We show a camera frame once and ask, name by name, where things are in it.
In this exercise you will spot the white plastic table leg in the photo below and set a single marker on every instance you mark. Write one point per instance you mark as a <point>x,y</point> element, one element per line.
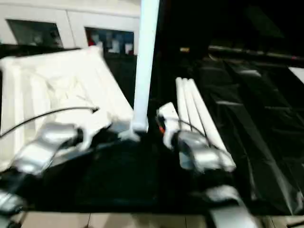
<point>145,59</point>
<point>185,104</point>
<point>194,109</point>
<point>209,123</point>

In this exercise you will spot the white plastic table top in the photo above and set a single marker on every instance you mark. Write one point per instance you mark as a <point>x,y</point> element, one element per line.
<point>59,83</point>

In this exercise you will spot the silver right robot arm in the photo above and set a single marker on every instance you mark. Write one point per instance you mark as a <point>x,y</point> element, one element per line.
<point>199,152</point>

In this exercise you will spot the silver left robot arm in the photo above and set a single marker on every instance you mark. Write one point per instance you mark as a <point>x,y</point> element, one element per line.
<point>40,147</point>

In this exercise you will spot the black table mat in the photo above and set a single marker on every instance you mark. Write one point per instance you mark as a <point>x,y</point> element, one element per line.
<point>261,130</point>

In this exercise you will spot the black case with yellow label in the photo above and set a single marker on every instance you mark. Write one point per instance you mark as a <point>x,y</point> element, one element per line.
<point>180,23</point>

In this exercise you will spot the grey metal bar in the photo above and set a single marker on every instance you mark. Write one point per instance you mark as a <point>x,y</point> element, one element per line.
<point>256,52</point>

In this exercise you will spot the white sideboard cabinet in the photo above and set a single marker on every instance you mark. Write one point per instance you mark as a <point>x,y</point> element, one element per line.
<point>71,16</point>

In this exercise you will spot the white flat board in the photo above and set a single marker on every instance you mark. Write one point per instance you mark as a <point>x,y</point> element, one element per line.
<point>298,73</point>

